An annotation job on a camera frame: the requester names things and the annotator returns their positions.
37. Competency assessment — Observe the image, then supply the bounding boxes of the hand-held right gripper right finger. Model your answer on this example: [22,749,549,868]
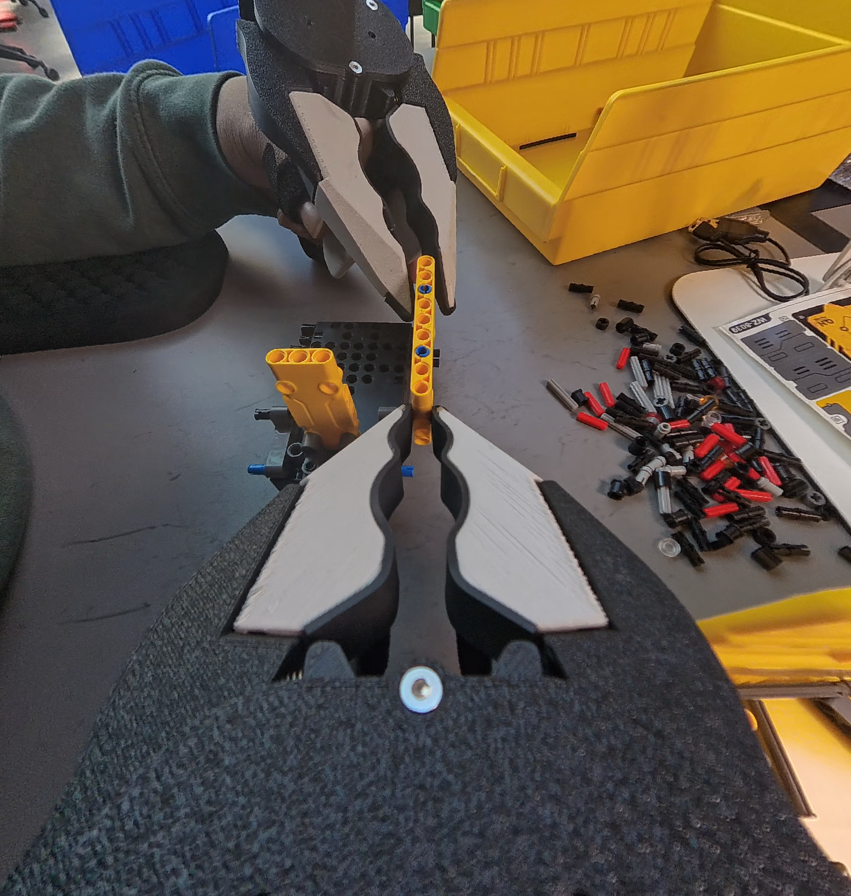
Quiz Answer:
[432,407,612,679]

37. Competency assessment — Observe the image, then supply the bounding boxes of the blue storage bin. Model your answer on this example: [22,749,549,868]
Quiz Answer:
[50,0,247,77]

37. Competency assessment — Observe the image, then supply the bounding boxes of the black lego base block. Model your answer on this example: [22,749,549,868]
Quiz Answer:
[246,321,443,491]

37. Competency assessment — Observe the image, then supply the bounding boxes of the yellow lego beam with pins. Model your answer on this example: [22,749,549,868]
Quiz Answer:
[409,255,436,447]

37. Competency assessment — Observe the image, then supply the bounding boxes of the clear plastic bag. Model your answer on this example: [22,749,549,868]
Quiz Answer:
[802,119,851,211]

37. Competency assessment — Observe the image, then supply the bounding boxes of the printed instruction sheet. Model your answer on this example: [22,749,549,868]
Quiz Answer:
[719,297,851,463]

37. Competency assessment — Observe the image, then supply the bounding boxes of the black usb cable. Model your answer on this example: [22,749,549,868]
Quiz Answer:
[688,216,811,302]

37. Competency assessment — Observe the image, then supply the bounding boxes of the yellow panel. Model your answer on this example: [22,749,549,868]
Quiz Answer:
[264,348,361,438]

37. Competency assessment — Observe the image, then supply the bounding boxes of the person's black pants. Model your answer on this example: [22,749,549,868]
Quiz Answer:
[0,231,230,358]

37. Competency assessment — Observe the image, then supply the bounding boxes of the black office chair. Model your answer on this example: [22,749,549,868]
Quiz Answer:
[0,0,62,81]

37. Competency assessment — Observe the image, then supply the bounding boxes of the person's left hand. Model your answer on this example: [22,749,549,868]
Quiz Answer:
[215,73,328,263]

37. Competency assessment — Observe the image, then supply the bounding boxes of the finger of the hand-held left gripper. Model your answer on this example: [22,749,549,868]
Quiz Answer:
[387,102,460,316]
[287,91,415,322]

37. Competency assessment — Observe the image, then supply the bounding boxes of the yellow storage bin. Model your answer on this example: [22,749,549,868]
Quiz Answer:
[698,587,851,896]
[431,0,851,266]

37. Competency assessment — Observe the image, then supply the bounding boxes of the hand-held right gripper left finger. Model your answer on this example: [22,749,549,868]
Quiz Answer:
[232,405,411,679]

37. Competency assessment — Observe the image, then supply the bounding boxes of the pile of small lego parts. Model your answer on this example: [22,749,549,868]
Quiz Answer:
[546,281,851,582]

